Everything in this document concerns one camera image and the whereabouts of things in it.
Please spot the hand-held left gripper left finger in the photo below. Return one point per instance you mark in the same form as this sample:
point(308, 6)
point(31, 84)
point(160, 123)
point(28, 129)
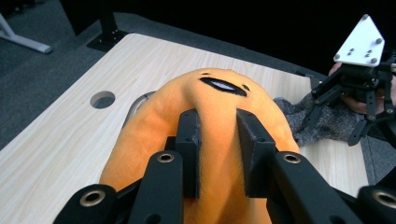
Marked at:
point(190, 133)

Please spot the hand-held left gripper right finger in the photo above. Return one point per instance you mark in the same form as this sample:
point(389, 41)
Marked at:
point(255, 149)

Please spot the grey fuzzy cloth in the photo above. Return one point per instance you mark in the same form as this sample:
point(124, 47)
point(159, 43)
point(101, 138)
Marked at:
point(333, 124)

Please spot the orange plush toy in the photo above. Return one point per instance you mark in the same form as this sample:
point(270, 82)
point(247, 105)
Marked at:
point(218, 102)

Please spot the black stand base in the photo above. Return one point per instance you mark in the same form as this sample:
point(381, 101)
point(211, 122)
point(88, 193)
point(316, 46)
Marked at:
point(109, 35)

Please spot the white metal stand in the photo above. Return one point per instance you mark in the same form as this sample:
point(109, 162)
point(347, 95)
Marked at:
point(28, 42)

